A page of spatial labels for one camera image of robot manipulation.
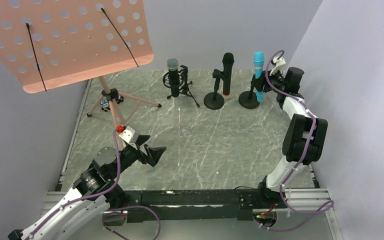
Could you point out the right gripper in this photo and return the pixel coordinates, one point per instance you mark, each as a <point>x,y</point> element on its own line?
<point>267,81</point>

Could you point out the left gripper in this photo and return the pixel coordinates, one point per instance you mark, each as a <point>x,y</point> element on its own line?
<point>144,152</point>

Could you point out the blue microphone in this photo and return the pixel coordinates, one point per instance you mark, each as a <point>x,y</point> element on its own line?
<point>258,61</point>

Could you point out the black microphone orange end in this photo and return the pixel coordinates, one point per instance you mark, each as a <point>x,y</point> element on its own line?
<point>228,62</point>

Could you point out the black round-base mic stand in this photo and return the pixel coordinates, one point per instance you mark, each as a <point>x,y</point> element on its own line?
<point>214,100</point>

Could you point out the black shock mount tripod stand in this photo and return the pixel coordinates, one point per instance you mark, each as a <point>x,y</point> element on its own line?
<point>184,83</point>

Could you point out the black microphone silver grille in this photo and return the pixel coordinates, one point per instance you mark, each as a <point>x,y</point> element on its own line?
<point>173,77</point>

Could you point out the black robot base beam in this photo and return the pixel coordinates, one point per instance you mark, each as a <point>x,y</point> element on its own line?
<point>240,203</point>

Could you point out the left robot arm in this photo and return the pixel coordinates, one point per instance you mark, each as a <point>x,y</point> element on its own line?
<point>96,191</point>

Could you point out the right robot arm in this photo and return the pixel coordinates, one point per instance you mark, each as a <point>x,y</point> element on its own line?
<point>304,140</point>

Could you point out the pink perforated music stand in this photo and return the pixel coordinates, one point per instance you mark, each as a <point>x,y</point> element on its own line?
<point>48,44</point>

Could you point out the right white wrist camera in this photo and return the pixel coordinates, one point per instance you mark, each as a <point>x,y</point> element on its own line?
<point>278,65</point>

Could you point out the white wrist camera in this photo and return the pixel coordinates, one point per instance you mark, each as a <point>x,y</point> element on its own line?
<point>278,65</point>
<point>128,135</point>

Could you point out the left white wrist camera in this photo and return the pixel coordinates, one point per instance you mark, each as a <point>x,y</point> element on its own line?
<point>128,135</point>

